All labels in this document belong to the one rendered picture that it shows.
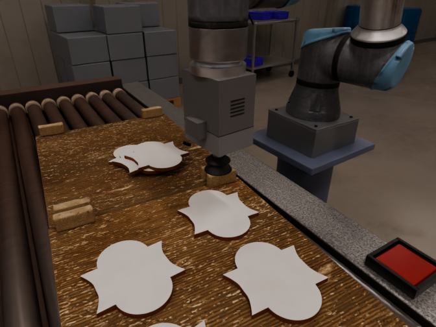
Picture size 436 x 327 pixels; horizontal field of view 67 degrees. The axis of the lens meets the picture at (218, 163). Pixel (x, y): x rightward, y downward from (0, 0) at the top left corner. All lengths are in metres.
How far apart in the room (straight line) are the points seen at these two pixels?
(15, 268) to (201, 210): 0.28
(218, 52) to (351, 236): 0.36
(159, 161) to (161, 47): 3.06
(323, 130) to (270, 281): 0.54
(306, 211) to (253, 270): 0.21
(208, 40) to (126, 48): 3.15
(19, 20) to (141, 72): 1.38
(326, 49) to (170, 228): 0.59
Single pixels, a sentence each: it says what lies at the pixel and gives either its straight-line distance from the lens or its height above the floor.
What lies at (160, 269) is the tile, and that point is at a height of 0.94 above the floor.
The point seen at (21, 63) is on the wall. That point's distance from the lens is 4.35.
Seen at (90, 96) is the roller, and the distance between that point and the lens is 1.32.
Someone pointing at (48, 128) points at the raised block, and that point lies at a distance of 0.95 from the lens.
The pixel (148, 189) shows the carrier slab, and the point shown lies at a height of 0.94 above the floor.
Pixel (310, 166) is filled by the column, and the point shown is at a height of 0.87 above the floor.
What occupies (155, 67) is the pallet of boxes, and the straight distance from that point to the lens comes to 3.71.
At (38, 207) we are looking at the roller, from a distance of 0.69.
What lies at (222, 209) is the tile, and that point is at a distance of 0.56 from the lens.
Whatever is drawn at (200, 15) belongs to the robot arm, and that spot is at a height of 1.25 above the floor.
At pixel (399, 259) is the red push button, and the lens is 0.56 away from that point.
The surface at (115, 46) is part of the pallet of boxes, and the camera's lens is 3.52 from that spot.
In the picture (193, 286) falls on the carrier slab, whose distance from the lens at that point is 0.46.
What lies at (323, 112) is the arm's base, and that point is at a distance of 0.94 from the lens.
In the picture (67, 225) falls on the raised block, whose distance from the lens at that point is 0.58.
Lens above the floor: 1.28
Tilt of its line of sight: 28 degrees down
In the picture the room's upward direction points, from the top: straight up
